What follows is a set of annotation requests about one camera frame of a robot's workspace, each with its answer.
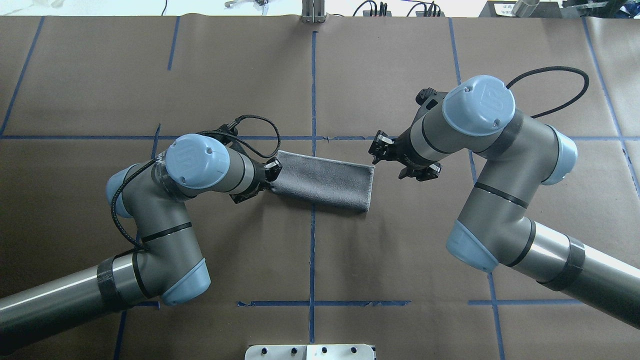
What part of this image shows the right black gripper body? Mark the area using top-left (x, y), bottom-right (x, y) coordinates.
top-left (368, 88), bottom-right (448, 182)

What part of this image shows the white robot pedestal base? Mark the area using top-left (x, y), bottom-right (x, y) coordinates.
top-left (244, 343), bottom-right (377, 360)

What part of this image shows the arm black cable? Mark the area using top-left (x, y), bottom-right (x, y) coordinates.
top-left (110, 114), bottom-right (282, 252)
top-left (505, 66), bottom-right (590, 120)

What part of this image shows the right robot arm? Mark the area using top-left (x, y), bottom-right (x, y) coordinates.
top-left (368, 74), bottom-right (640, 328)

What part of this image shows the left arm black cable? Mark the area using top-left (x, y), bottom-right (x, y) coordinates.
top-left (110, 114), bottom-right (282, 252)

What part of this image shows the pink and grey towel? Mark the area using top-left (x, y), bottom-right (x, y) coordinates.
top-left (270, 150), bottom-right (375, 214)

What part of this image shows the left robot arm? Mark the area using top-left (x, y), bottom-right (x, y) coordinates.
top-left (1, 121), bottom-right (282, 356)

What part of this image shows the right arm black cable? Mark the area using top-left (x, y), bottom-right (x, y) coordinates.
top-left (505, 66), bottom-right (590, 120)

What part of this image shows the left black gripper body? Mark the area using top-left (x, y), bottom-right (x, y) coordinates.
top-left (199, 125), bottom-right (275, 204)

